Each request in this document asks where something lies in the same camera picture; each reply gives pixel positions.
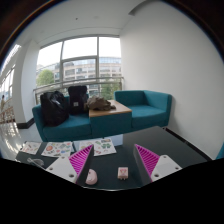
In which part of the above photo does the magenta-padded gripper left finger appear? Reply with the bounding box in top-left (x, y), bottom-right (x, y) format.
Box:
top-left (45, 143), bottom-right (95, 186)

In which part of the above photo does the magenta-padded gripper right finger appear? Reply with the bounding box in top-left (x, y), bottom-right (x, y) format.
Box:
top-left (133, 143), bottom-right (184, 186)

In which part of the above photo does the pink charger block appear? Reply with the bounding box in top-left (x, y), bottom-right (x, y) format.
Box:
top-left (117, 166), bottom-right (130, 181)

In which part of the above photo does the sticker sheet with colourful prints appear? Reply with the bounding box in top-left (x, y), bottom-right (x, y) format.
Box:
top-left (41, 141), bottom-right (75, 159)

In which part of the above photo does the pink rounded power strip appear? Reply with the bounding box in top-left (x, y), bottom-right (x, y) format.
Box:
top-left (85, 168), bottom-right (99, 186)

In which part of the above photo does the small sticker sheet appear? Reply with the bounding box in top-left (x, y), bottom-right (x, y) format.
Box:
top-left (19, 141), bottom-right (43, 156)

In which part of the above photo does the teal sofa seat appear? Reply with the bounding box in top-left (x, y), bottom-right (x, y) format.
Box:
top-left (31, 95), bottom-right (93, 143)
top-left (113, 89), bottom-right (174, 132)

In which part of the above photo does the sticker sheet with green prints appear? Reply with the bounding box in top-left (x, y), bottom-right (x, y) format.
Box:
top-left (78, 137), bottom-right (118, 157)

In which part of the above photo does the large black bag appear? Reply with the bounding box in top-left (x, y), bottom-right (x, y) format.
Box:
top-left (39, 90), bottom-right (70, 127)

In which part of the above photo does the teal chair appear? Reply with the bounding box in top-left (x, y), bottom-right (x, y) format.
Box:
top-left (215, 142), bottom-right (224, 162)

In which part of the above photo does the wooden-topped side table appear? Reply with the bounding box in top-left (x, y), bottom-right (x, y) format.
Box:
top-left (87, 99), bottom-right (134, 139)

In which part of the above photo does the black backpack with label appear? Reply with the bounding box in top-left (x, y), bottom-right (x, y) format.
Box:
top-left (67, 85), bottom-right (89, 116)

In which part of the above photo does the brown crumpled jacket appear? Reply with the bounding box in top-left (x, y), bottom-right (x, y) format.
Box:
top-left (85, 95), bottom-right (117, 112)

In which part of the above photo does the person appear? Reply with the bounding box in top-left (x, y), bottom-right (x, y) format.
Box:
top-left (0, 94), bottom-right (7, 115)

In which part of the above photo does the metal window railing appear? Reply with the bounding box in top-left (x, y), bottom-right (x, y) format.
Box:
top-left (32, 76), bottom-right (125, 105)

